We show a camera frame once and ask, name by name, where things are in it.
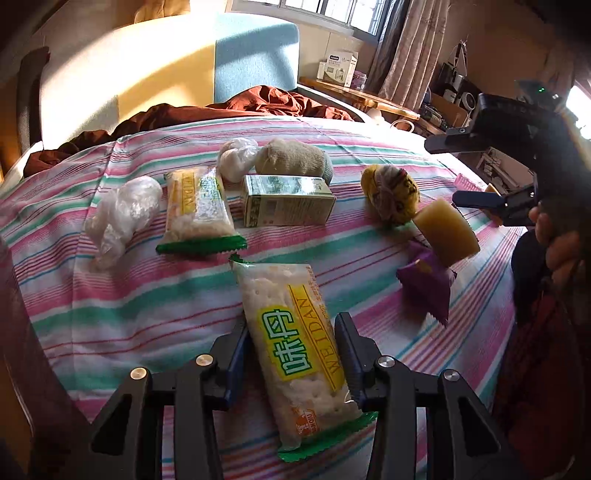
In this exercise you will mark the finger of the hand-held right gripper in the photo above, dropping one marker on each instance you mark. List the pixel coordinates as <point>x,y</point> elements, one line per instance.
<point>489,203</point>
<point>455,141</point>

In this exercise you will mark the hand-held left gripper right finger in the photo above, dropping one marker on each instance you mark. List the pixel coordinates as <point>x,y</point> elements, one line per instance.
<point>353,369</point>

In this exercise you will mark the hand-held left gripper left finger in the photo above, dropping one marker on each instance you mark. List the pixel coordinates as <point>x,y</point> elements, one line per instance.
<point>240,367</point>

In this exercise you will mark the yellow sponge block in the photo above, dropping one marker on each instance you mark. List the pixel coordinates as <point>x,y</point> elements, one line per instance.
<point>445,230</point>

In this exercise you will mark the cracker packet with green edges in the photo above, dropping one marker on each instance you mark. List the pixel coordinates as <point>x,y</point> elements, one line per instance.
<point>295,350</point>
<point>196,207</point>

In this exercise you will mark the purple snack packet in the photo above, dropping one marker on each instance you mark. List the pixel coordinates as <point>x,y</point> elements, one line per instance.
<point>427,281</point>

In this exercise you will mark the beige sock ball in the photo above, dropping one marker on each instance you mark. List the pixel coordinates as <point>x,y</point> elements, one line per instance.
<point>295,159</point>

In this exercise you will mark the green gold carton box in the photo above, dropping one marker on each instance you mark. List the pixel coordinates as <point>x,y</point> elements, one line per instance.
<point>286,201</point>

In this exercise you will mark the clear plastic bag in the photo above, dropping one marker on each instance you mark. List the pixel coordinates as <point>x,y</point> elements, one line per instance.
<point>120,217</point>

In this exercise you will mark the white knotted plastic bag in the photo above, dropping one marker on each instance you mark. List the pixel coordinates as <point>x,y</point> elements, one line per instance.
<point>235,159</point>

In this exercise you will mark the person's right forearm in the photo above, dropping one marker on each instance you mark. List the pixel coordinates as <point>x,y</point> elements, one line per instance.
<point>554,369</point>

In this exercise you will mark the person's right hand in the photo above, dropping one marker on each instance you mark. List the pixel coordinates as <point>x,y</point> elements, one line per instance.
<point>556,244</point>

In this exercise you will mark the orange snack packet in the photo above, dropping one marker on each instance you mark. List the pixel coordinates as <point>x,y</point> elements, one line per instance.
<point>491,189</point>

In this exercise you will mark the pink snack packet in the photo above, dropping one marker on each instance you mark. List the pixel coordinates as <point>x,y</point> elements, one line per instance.
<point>467,182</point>

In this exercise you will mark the cluttered shelf unit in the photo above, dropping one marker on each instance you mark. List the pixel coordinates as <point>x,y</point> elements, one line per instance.
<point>455,101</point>

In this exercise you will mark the wooden desk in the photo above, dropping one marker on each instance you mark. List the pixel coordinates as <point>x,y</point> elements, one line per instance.
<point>364,99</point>

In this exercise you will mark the beige curtain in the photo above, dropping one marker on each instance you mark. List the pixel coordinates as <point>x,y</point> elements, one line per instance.
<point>411,50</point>

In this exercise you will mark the striped bedsheet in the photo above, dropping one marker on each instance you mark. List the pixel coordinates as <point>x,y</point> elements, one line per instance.
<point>138,295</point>

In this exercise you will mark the white appliance box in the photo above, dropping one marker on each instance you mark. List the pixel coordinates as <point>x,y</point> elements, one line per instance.
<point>339,68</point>

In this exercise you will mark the window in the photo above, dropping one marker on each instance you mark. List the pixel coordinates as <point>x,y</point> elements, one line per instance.
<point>323,11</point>

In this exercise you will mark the brown blanket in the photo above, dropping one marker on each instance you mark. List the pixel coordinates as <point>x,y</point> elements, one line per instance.
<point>268,104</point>

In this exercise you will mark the beige blue padded headboard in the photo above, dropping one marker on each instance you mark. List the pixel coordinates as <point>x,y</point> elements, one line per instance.
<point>138,69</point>

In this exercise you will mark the black rolled mat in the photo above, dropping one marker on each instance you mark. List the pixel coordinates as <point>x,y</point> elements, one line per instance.
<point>31,97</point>

